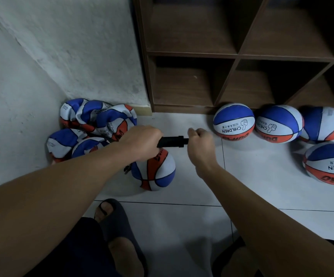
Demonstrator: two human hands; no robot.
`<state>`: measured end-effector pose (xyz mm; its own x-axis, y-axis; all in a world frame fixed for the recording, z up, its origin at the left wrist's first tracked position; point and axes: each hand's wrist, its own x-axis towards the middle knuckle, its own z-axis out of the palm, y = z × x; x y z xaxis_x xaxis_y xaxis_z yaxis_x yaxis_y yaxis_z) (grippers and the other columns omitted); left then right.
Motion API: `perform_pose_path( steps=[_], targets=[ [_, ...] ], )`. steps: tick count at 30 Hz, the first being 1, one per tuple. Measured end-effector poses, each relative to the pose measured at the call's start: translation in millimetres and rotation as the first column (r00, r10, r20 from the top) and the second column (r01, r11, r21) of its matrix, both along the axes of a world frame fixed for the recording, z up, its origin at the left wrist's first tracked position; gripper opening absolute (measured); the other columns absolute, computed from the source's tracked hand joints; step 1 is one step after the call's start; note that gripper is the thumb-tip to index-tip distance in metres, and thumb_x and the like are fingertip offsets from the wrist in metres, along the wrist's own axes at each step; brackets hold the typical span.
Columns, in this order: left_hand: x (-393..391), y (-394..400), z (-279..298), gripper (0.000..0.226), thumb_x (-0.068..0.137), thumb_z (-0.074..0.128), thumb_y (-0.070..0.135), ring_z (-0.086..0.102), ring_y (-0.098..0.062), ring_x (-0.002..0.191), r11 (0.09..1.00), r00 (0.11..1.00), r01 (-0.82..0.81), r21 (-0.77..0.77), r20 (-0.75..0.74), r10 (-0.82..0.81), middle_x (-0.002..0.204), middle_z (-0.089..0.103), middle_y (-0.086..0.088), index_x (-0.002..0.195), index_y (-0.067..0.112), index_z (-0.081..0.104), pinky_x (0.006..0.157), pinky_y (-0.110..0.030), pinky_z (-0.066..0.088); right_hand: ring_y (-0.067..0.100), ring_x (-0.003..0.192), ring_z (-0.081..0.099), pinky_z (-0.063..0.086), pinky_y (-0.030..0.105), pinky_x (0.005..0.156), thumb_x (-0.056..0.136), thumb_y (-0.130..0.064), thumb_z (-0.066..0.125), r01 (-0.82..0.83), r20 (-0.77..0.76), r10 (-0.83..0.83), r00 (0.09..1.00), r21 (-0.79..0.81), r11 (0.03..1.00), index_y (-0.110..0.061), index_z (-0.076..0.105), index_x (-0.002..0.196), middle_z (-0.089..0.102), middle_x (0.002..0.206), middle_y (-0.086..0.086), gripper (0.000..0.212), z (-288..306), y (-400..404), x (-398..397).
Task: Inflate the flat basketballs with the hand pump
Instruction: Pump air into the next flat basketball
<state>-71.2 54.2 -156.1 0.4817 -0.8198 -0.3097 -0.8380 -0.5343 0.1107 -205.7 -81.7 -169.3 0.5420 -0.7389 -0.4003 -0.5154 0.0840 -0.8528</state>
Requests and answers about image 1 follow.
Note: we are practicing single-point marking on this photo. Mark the black hand pump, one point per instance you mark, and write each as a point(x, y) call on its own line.
point(173, 141)

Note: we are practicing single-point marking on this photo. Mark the brown wooden cubby shelf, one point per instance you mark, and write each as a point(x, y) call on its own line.
point(190, 37)

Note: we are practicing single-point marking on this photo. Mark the person's right forearm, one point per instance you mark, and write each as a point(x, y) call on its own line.
point(276, 228)

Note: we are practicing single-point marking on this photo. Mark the person's left hand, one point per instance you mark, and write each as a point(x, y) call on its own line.
point(141, 142)

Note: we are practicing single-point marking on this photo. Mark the person's right hand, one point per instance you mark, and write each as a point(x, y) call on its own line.
point(203, 151)

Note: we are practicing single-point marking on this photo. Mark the person's left foot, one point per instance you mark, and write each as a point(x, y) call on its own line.
point(125, 258)

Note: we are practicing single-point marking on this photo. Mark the person's left forearm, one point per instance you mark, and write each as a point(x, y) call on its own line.
point(40, 216)

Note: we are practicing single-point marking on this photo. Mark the black sandal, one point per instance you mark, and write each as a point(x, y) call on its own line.
point(224, 256)
point(118, 222)

